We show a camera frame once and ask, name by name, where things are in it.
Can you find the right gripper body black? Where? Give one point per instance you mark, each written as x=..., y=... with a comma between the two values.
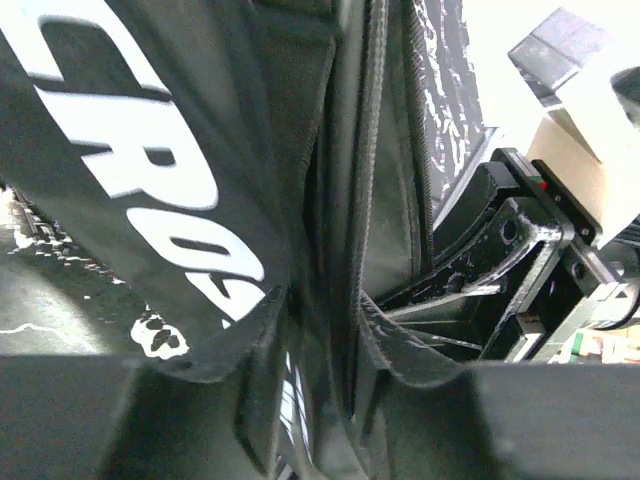
x=563, y=283

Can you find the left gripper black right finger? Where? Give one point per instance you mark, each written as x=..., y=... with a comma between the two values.
x=433, y=418

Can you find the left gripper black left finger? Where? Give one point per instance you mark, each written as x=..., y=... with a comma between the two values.
x=74, y=407

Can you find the black racket bag Crossway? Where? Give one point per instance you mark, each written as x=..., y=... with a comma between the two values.
x=219, y=159

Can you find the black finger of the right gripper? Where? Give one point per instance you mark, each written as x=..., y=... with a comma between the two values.
x=501, y=296
x=480, y=234

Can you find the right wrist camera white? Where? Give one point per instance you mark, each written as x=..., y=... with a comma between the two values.
x=582, y=66

